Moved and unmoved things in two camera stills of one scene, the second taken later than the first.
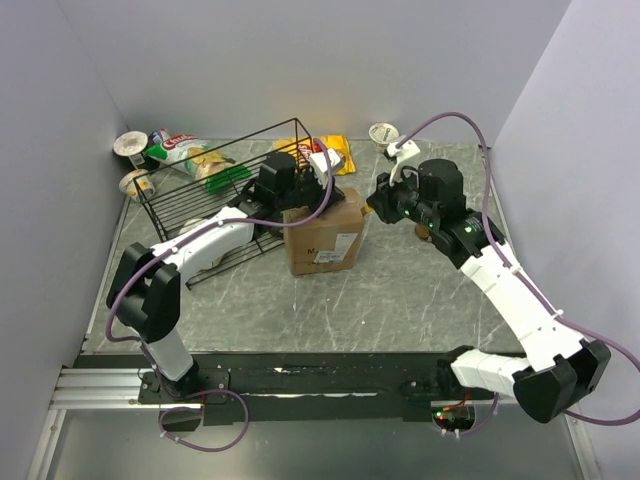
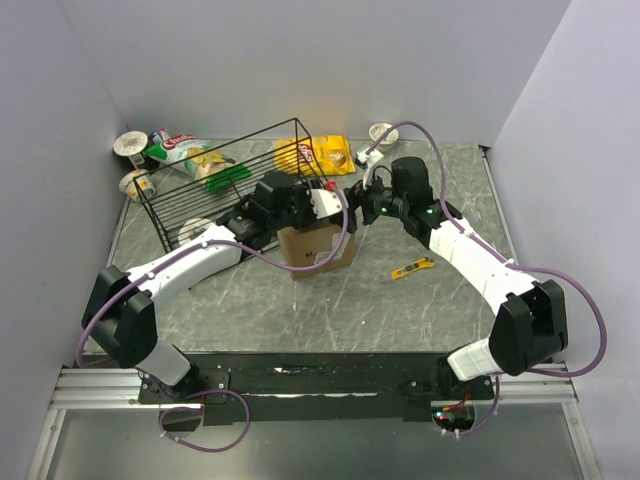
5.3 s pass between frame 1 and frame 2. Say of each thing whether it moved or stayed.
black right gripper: moved
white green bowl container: stayed
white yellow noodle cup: stayed
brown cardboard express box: stayed
